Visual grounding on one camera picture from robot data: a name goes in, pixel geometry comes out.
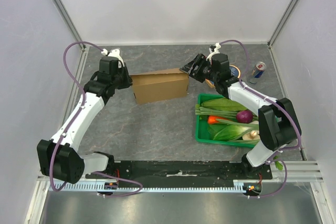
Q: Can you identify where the brown cardboard box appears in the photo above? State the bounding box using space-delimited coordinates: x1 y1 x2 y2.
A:
131 68 189 104

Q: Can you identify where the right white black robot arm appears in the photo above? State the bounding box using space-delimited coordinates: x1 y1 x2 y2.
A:
180 54 301 179

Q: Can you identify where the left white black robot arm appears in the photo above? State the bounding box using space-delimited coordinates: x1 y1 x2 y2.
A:
37 51 132 184

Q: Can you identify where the orange blue rectangular box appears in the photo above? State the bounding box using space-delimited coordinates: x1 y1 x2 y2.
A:
205 79 215 88

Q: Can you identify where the orange carrot piece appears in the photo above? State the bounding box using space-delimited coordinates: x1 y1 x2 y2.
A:
207 115 224 124

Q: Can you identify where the green bean bundle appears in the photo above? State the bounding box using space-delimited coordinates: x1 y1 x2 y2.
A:
195 104 238 122

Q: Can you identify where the blue silver drink can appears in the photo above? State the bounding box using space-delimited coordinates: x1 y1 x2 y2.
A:
248 61 266 84

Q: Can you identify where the purple onion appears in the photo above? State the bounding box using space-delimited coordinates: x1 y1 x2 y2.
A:
236 110 254 124

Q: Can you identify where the leafy green vegetable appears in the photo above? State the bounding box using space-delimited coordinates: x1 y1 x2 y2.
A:
201 97 260 145

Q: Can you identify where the green plastic tray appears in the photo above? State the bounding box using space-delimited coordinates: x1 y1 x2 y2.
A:
195 93 281 148

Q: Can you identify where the beige mushroom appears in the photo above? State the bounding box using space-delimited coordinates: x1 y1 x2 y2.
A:
242 129 260 141

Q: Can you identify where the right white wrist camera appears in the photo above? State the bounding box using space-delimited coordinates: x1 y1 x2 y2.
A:
206 42 221 62

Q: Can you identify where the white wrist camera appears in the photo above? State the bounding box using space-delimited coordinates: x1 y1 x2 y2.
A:
206 42 221 62
101 48 125 68

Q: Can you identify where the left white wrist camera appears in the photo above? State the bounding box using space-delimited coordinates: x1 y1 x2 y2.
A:
101 48 125 68

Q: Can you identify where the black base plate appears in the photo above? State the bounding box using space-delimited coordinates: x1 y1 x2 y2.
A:
85 160 272 183

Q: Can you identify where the left aluminium frame post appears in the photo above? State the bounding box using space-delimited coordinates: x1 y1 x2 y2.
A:
52 0 82 42

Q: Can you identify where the aluminium frame post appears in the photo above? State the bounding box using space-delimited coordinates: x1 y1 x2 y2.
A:
52 0 82 42
267 0 300 49

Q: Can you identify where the grey slotted cable duct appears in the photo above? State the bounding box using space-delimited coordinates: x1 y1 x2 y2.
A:
62 181 261 193

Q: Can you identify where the aluminium front rail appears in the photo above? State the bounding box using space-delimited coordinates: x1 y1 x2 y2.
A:
36 159 325 183

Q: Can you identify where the right aluminium frame post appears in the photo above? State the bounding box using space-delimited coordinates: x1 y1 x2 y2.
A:
267 0 300 49

